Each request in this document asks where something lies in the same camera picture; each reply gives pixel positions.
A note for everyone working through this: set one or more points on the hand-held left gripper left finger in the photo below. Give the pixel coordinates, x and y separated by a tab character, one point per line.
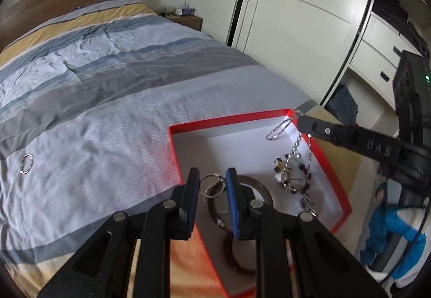
188	210

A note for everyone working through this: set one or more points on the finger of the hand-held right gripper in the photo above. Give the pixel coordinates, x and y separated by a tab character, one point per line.
330	131

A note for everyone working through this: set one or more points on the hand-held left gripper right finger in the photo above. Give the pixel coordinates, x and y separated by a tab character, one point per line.
235	203

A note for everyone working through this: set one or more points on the olive brown bangle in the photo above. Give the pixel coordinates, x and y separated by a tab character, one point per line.
263	187

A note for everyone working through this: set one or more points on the linked silver rings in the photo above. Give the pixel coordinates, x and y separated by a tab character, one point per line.
215	177

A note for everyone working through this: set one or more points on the red jewelry box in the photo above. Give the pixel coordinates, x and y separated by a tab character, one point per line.
235	150

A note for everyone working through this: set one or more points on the silver pendant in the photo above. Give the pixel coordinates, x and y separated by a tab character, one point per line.
308	203

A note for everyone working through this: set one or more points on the folded jeans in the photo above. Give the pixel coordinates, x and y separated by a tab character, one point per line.
341	102

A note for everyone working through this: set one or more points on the white drawer shelf unit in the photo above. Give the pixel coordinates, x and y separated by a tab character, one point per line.
373	55

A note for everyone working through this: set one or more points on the dark folded clothes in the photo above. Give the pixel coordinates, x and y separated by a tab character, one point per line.
400	18

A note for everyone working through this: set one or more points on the blue and white clothing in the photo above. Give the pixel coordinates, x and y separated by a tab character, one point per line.
387	230

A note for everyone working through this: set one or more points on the white wardrobe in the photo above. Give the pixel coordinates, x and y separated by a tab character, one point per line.
286	15

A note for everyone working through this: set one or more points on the striped duvet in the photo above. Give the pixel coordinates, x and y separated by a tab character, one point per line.
101	99

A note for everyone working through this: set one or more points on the wooden nightstand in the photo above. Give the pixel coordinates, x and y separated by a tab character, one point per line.
188	20

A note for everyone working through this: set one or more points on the tissue box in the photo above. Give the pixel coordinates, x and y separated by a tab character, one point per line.
184	10

